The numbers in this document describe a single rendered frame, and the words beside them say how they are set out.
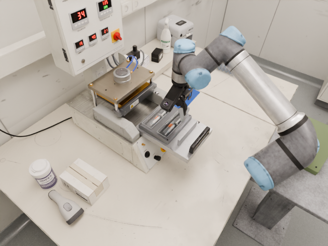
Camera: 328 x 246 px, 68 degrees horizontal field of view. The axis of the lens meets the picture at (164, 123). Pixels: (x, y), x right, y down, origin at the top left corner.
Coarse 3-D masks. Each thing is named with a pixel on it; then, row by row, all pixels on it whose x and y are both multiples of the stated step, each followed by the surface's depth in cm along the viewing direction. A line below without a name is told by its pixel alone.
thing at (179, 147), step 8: (192, 120) 117; (184, 128) 113; (192, 128) 111; (200, 128) 113; (144, 136) 111; (152, 136) 109; (176, 136) 109; (184, 136) 106; (192, 136) 110; (208, 136) 114; (160, 144) 107; (168, 144) 106; (176, 144) 106; (184, 144) 106; (200, 144) 107; (176, 152) 103; (184, 152) 104; (184, 160) 103
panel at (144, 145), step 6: (144, 138) 116; (138, 144) 113; (144, 144) 114; (150, 144) 120; (156, 144) 123; (144, 150) 117; (150, 150) 120; (156, 150) 123; (162, 150) 127; (144, 156) 117; (150, 156) 121; (150, 162) 121; (156, 162) 125; (150, 168) 122
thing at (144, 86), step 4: (144, 84) 120; (148, 84) 120; (140, 88) 117; (144, 88) 118; (136, 92) 115; (100, 96) 116; (128, 96) 113; (132, 96) 113; (104, 100) 115; (108, 100) 113; (124, 100) 111; (128, 100) 111; (112, 104) 113; (120, 104) 109; (124, 104) 110; (120, 108) 112
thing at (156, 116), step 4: (160, 108) 116; (156, 112) 114; (160, 112) 115; (164, 112) 115; (152, 116) 113; (156, 116) 113; (160, 116) 113; (148, 120) 111; (152, 120) 111; (156, 120) 111; (148, 124) 109; (152, 124) 109
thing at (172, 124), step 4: (176, 112) 115; (172, 116) 113; (176, 116) 113; (168, 120) 111; (172, 120) 111; (176, 120) 112; (164, 124) 109; (168, 124) 110; (172, 124) 110; (176, 124) 110; (160, 128) 108; (164, 128) 108; (168, 128) 108; (172, 128) 108; (160, 132) 106; (164, 132) 106; (168, 132) 106
